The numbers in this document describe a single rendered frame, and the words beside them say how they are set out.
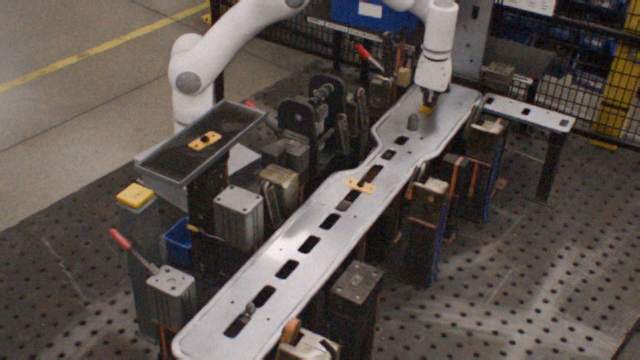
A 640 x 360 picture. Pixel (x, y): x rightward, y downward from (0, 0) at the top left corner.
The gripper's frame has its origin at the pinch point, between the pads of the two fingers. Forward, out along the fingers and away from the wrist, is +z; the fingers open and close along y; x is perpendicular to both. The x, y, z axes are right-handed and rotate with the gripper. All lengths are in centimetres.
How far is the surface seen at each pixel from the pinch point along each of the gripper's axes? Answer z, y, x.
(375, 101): 4.8, -16.9, -3.0
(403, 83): 0.9, -11.7, 6.1
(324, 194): 4, -6, -55
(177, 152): -12, -36, -78
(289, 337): -4, 15, -108
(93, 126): 103, -199, 44
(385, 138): 3.5, -4.3, -22.2
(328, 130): 1.7, -19.2, -30.1
